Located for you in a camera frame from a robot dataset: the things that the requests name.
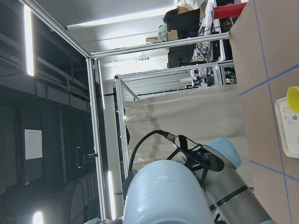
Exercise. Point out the yellow plastic cup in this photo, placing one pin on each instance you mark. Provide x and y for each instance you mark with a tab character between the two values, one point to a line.
292	98

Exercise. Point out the red cylinder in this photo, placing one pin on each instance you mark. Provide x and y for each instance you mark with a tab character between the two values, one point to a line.
232	10

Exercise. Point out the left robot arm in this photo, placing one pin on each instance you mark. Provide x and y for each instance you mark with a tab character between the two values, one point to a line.
194	185

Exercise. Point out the cream plastic tray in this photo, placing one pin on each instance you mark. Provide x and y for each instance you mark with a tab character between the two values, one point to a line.
288	125

